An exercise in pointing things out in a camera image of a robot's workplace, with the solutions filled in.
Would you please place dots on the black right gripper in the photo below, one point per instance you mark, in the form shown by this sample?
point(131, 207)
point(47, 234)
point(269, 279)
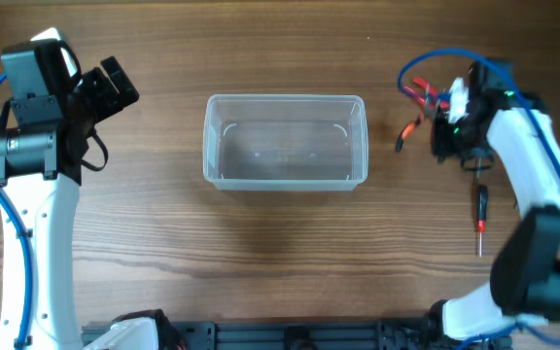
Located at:
point(440, 147)

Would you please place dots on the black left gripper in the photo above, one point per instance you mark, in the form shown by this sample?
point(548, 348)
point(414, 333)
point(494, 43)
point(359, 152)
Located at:
point(110, 101)

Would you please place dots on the red handled wire cutters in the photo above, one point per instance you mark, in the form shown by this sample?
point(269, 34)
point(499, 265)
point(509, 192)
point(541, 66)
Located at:
point(423, 93)

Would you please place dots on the orange black needle-nose pliers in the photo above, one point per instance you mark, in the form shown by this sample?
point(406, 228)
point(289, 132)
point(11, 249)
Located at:
point(411, 126)

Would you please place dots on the clear plastic container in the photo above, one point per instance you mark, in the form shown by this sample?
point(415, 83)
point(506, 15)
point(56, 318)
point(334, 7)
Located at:
point(285, 142)

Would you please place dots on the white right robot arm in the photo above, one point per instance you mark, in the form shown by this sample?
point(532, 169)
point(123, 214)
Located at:
point(489, 116)

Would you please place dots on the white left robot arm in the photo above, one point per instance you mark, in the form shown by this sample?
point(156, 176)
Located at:
point(49, 110)

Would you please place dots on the black red screwdriver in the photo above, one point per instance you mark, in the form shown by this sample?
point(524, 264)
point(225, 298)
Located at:
point(481, 216)

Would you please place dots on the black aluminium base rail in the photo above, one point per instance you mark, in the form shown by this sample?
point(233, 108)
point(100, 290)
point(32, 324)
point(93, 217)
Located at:
point(385, 334)

